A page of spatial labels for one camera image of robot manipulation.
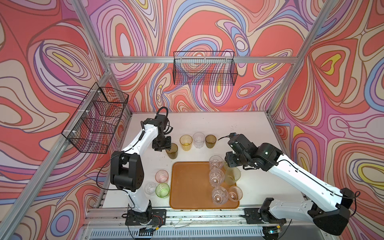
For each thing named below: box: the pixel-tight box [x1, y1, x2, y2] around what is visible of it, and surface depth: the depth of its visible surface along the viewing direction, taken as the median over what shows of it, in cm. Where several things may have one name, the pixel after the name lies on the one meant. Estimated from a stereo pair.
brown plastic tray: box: [169, 161, 240, 210], surface depth 84 cm
